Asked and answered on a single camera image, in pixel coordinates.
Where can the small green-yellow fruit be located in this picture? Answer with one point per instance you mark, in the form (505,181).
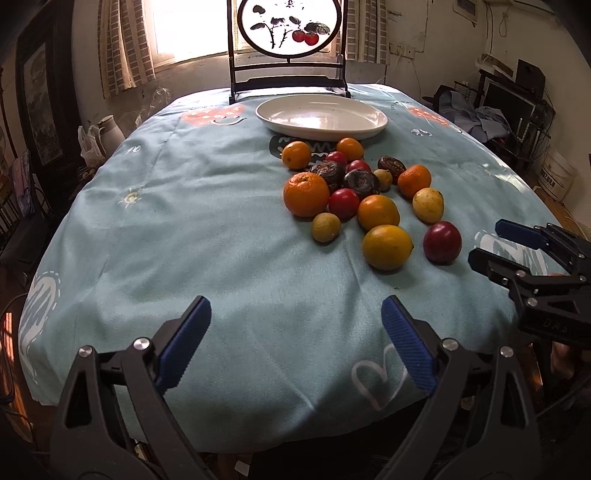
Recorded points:
(325,227)

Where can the person's right hand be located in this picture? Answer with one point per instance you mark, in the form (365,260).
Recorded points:
(554,363)

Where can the yellow orange lemon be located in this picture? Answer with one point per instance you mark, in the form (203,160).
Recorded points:
(387,247)

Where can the right checked curtain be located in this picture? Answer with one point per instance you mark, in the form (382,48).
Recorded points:
(367,31)

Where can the light blue patterned tablecloth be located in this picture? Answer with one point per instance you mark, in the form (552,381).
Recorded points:
(191,204)

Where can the black monitor on rack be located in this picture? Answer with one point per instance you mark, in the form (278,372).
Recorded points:
(516,109)

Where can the white kettle jug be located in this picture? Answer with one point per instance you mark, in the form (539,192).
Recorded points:
(107,135)

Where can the dark red plum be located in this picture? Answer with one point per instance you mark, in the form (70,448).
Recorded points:
(442,243)

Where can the dark passion fruit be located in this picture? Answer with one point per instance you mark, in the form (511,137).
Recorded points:
(363,183)
(332,172)
(395,166)

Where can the round painted screen on stand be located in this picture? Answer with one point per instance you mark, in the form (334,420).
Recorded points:
(286,44)

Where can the large orange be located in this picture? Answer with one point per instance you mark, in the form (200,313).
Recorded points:
(306,194)

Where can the white plastic bucket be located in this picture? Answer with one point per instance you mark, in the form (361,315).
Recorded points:
(556,175)

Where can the small yellow fruit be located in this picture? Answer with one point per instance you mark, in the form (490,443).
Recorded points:
(385,179)

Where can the yellow round fruit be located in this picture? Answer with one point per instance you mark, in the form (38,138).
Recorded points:
(429,205)

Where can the white oval plate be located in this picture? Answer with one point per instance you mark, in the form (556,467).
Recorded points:
(321,117)

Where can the dark framed picture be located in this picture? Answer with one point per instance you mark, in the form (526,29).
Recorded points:
(45,94)

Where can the left checked curtain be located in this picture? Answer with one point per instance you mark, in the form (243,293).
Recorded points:
(124,53)

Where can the checked curtain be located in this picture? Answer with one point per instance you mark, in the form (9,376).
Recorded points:
(124,53)
(367,31)

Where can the red tomato back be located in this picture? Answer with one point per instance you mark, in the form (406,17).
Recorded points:
(338,157)

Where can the pile of blue-grey clothes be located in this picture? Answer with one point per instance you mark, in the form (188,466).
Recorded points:
(483,123)

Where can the red tomato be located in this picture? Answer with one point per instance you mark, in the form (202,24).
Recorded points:
(344,203)
(359,164)
(338,157)

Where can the red tomato front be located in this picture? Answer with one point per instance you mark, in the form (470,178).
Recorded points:
(344,203)

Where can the mandarin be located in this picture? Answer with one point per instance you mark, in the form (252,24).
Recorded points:
(414,179)

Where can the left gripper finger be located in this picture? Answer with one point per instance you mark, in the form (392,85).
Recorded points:
(570,251)
(506,273)

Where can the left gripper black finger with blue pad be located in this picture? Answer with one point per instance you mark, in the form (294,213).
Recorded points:
(90,439)
(478,421)

